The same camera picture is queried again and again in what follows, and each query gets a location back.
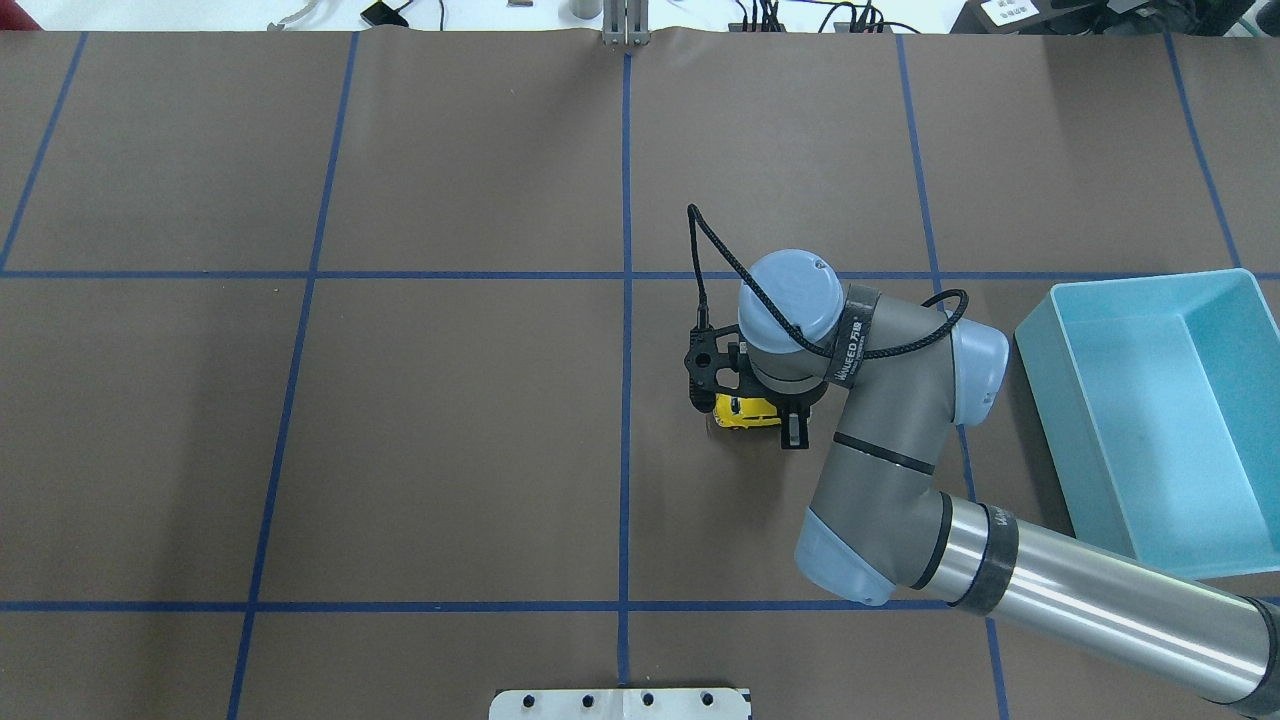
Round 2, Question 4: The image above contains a yellow beetle toy car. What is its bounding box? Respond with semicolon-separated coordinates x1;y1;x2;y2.
712;393;782;430

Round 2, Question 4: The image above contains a small black phone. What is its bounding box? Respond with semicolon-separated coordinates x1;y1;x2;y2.
358;0;413;28

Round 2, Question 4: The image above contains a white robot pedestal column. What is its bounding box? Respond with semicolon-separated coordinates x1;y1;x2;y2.
488;687;754;719

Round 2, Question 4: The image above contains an aluminium frame post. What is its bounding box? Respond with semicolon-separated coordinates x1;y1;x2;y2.
602;0;652;47

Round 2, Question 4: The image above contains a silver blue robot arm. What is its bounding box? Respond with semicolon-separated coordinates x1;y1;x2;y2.
737;249;1277;719

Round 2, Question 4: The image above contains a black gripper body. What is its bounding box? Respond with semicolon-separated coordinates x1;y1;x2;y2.
740;370;829;413

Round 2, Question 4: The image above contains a light blue plastic bin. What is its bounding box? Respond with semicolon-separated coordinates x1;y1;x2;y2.
1015;268;1279;579

